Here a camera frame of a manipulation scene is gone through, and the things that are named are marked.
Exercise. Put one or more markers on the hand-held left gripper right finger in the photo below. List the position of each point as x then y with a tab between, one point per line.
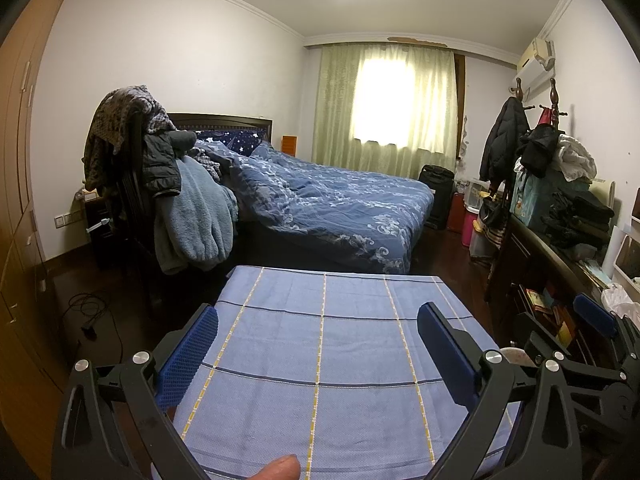
450	355

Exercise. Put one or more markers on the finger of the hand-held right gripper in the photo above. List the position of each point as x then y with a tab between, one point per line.
537	342
595	315

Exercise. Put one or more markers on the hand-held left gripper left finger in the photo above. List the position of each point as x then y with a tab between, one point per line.
185	355

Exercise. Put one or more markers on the white pink-dotted trash bin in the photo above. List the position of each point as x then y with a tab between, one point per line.
512	356

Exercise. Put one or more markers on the person's left hand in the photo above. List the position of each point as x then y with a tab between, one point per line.
277	469

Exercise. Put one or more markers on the white plastic bag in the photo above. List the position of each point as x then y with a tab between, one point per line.
622	297

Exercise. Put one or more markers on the green cover book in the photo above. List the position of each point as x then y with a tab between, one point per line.
537	301

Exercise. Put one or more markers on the white rolled poster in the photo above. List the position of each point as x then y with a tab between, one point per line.
612	255

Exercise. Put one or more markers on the white plastic basket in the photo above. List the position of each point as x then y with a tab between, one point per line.
627	260

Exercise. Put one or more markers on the dark wooden dresser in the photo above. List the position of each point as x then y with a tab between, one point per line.
505	270

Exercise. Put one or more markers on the pile of folded dark clothes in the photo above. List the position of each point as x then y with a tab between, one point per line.
580	215

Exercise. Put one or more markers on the striped tote bag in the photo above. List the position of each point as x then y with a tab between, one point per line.
492	240

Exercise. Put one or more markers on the cream round appliance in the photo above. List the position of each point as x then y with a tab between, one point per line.
605	192

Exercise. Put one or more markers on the blue plaid tablecloth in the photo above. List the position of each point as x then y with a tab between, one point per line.
325	360

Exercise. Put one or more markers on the pink bucket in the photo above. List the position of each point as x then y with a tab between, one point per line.
470	230

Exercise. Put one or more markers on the teal gift bag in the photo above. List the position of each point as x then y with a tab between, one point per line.
530	200

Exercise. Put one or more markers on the light blue fleece robe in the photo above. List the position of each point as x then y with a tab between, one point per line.
195	220

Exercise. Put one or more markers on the red box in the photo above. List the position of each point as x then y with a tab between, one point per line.
456	212

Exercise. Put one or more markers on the dark nightstand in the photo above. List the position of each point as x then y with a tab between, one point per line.
100	240

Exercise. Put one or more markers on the white cloth heap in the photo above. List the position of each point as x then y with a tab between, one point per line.
577	157

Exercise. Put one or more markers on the black suitcase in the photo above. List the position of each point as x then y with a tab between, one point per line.
435	195

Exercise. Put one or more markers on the white plastic container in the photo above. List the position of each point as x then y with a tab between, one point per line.
477	192

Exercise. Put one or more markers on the black jacket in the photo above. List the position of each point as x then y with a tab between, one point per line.
540	150

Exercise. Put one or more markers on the blue floral duvet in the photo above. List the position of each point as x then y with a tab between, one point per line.
340	200

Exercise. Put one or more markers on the dark puffer jacket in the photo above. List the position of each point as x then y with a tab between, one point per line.
160	165

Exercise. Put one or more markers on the black hanging coat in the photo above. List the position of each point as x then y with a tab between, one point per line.
502	140

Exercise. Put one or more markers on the red bag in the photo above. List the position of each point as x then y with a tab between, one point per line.
547	117

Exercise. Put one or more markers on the dark blue star pillow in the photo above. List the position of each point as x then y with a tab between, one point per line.
235	137

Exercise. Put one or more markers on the wooden coat rack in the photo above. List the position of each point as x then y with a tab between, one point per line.
553	95

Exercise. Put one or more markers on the orange wooden cabinet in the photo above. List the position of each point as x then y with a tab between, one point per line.
289	146

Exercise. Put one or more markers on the dark wooden bed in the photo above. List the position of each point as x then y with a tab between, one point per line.
225	122

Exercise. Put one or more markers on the grey patterned knit sweater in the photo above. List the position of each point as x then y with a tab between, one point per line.
115	115

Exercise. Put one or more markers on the light wooden wardrobe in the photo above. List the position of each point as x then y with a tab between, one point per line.
20	160

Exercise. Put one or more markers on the pale green curtain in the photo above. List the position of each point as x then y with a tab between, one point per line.
335	110

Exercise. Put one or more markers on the wall socket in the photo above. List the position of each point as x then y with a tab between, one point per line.
65	220

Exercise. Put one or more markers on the white wall air conditioner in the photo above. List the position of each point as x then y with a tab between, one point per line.
535	67

